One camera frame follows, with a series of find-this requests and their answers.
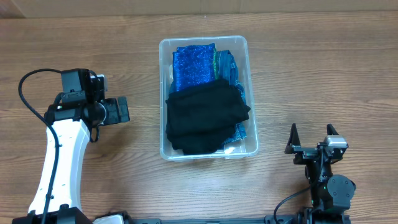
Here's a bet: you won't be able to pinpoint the large black cloth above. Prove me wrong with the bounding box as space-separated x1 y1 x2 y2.
165 79 251 155

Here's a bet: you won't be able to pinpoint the sparkly blue cloth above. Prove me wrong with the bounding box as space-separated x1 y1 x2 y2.
170 43 218 92

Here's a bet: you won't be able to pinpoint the blue denim jeans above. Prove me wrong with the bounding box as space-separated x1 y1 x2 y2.
214 50 247 144

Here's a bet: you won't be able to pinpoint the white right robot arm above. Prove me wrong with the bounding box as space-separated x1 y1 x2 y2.
283 124 356 224

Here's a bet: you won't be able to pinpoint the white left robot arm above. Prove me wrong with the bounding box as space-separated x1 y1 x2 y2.
12 68 130 224

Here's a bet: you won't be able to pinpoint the clear plastic storage container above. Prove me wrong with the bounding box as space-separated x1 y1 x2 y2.
159 35 259 162

